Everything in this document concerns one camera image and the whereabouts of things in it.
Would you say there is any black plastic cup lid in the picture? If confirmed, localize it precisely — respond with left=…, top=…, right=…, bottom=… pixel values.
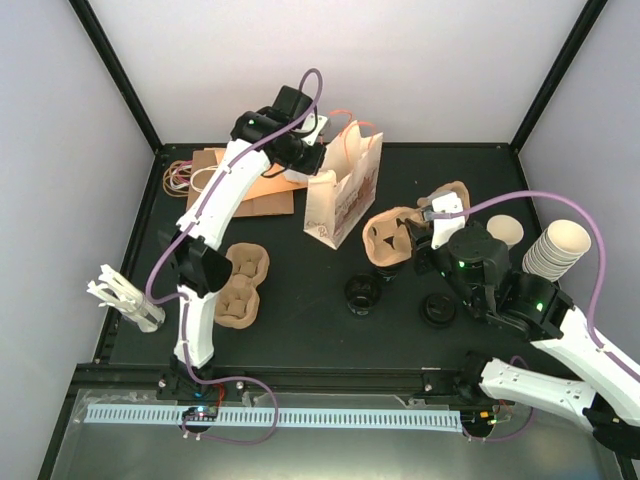
left=419, top=293, right=456, bottom=329

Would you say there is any black paper coffee cup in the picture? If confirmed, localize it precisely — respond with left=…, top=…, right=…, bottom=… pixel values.
left=375, top=263, right=404, bottom=284

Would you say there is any single paper coffee cup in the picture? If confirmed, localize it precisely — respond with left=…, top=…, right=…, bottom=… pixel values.
left=486, top=214, right=524, bottom=249

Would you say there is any separated brown cup carrier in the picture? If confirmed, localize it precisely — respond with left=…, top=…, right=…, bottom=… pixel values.
left=362, top=181, right=471, bottom=268

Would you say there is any brown kraft paper bag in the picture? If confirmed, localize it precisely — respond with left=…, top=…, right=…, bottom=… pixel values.
left=163, top=148, right=295, bottom=217

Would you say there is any orange kraft paper bag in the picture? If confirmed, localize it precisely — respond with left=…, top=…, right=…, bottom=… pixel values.
left=204, top=147, right=307, bottom=201

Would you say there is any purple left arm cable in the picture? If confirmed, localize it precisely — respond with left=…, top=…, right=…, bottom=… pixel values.
left=144, top=68, right=325, bottom=447

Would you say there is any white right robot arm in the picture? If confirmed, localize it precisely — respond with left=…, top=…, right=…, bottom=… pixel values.
left=405, top=220, right=639, bottom=459

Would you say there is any brown pulp cup carrier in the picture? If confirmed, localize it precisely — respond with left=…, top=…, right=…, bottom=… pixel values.
left=214, top=243, right=270, bottom=330

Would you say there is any printed white paper bag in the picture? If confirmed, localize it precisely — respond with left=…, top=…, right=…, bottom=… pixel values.
left=303, top=109, right=383, bottom=250

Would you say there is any white slotted cable rail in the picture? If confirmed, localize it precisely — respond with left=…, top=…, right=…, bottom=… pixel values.
left=84, top=404, right=463, bottom=433

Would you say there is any stack of paper cups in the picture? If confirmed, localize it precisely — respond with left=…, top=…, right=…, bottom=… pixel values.
left=522, top=219, right=592, bottom=282

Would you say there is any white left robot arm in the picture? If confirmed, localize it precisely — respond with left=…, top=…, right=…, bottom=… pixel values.
left=167, top=86, right=326, bottom=399

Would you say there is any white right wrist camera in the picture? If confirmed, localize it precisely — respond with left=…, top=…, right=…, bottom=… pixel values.
left=421, top=191, right=466, bottom=250

